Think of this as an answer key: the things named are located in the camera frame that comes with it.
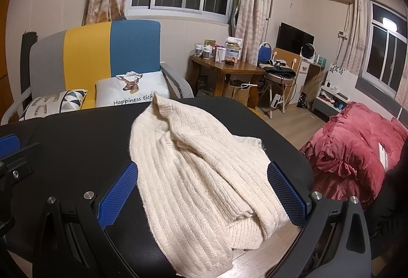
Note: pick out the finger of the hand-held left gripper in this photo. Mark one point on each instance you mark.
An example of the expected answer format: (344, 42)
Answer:
(9, 141)
(22, 163)

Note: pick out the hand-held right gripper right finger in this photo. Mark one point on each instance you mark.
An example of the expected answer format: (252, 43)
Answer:
(287, 195)

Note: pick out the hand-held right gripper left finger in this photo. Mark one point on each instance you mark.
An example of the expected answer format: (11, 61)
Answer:
(118, 198)

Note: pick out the cream knit sweater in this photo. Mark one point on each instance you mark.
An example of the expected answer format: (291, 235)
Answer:
(191, 176)

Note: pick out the dark clothes pile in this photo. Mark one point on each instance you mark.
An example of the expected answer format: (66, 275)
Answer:
(277, 69)

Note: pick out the geometric print cushion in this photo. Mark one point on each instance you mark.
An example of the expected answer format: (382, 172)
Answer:
(54, 104)

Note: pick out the red quilt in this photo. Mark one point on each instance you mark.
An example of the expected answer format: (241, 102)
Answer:
(350, 144)

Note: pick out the black upright board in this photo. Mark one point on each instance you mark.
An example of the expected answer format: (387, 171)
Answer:
(28, 58)

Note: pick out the white power strip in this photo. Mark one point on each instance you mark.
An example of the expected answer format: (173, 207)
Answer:
(274, 101)

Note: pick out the low grey cabinet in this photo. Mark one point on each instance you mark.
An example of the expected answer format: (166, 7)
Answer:
(328, 102)

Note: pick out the person's black jacket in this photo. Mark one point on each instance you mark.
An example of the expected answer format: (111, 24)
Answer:
(385, 223)

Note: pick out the deer print white cushion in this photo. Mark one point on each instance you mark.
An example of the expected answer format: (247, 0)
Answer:
(134, 90)

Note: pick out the grey yellow blue sofa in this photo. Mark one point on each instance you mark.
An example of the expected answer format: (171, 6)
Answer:
(86, 58)

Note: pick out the brown paper bag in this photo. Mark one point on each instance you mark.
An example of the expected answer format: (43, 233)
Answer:
(237, 91)

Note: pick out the white desk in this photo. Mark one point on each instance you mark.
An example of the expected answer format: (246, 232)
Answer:
(314, 74)

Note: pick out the leaf print paper bag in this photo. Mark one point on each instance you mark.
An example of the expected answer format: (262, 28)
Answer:
(344, 77)

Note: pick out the wooden desk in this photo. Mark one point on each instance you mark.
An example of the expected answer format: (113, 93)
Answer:
(229, 69)

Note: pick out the folding chair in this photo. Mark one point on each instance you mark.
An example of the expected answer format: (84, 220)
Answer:
(288, 56)

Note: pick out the blue handbag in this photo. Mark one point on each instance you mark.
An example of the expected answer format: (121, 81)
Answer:
(264, 53)

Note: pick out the small round fan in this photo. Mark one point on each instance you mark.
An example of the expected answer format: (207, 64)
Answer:
(307, 51)

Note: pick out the black television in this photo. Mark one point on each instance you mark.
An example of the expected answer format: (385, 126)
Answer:
(295, 37)

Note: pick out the white supplement bottle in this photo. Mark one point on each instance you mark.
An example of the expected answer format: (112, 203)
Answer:
(198, 51)
(206, 54)

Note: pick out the small sliding window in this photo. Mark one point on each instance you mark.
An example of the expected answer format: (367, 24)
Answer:
(385, 48)

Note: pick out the curved metal pole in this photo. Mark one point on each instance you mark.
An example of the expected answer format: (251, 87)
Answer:
(271, 10)

